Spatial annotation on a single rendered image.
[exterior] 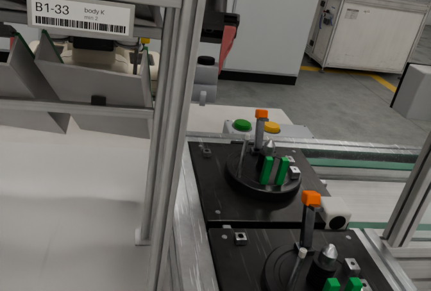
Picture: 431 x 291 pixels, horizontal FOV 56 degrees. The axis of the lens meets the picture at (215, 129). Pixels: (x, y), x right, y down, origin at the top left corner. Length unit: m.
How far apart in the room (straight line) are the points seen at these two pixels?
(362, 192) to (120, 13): 0.68
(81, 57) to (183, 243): 0.89
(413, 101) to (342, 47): 4.33
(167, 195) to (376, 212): 0.51
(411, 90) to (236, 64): 3.37
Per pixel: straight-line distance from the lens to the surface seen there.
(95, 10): 0.38
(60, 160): 0.94
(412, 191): 0.69
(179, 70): 0.39
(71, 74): 0.55
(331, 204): 0.71
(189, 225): 0.64
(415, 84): 0.62
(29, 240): 0.76
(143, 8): 0.49
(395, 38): 5.27
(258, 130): 0.77
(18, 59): 0.55
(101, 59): 1.37
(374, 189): 0.95
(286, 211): 0.69
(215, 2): 0.74
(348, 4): 4.82
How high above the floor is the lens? 1.37
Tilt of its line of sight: 27 degrees down
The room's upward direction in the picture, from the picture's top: 11 degrees clockwise
